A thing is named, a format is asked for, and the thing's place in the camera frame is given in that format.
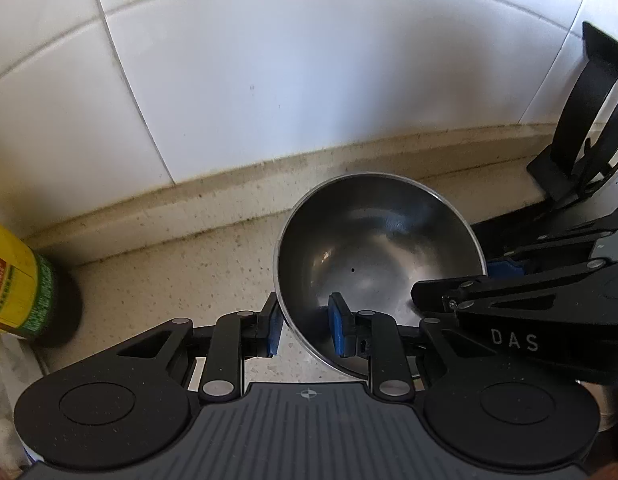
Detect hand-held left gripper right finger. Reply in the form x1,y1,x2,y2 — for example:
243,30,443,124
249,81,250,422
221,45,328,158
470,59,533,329
328,292,470,402

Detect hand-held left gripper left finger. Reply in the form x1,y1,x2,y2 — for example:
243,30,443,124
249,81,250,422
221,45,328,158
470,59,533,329
116,291,285,402

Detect large stainless steel bowl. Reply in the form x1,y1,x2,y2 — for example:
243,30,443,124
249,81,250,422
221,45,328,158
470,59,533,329
273,172,487,376

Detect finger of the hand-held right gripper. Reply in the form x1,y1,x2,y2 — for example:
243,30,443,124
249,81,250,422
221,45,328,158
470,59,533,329
489,210,618,280
411,254,618,319

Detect yellow label dark bottle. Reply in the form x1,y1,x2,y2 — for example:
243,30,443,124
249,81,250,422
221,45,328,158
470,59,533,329
0,217,82,347

